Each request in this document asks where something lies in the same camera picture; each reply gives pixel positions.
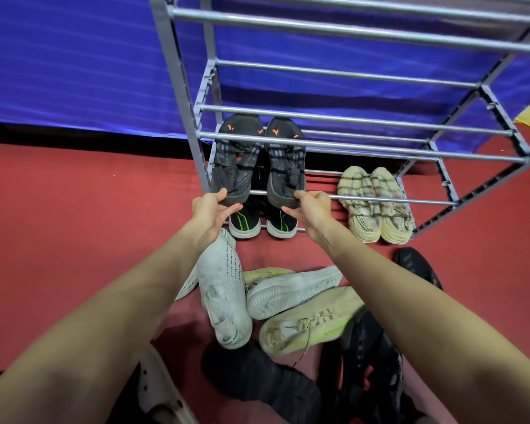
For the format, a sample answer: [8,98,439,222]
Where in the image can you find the person's left hand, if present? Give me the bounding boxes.
[190,187,244,250]

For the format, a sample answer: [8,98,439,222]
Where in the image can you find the person's right hand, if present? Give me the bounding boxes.
[281,189,336,243]

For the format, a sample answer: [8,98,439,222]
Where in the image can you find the black sneaker green stripes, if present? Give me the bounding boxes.
[227,196,262,240]
[264,203,299,240]

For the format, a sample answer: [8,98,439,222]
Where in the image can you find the black sneaker orange marks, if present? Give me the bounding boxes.
[210,113,266,207]
[264,117,308,210]

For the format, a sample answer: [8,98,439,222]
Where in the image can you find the beige sneaker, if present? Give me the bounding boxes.
[337,165,384,243]
[370,166,417,246]

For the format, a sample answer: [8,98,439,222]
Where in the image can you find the white knit sneaker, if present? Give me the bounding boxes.
[196,228,253,350]
[174,264,200,302]

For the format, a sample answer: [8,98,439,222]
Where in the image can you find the pale yellow sneaker white sole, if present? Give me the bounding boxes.
[259,286,366,358]
[241,265,344,322]

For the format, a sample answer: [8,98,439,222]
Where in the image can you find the black sneaker red patch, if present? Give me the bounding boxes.
[331,313,380,411]
[393,246,444,291]

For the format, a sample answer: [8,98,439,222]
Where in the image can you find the dark grey sneaker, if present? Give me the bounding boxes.
[201,342,322,424]

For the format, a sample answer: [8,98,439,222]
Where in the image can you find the black sneaker white pattern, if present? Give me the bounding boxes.
[370,330,407,411]

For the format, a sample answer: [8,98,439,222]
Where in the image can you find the grey metal shoe rack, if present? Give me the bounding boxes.
[148,0,530,239]

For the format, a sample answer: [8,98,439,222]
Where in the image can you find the person's left forearm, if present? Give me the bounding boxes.
[0,227,215,424]

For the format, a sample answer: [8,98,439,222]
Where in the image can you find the person's right forearm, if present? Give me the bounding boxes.
[317,227,530,424]

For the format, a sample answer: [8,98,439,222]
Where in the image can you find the person's left cream clog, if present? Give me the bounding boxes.
[137,344,200,424]

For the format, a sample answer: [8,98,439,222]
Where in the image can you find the person's black trousers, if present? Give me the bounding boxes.
[0,366,147,424]

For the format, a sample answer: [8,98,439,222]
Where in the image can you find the blue tarp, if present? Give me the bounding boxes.
[0,0,530,155]

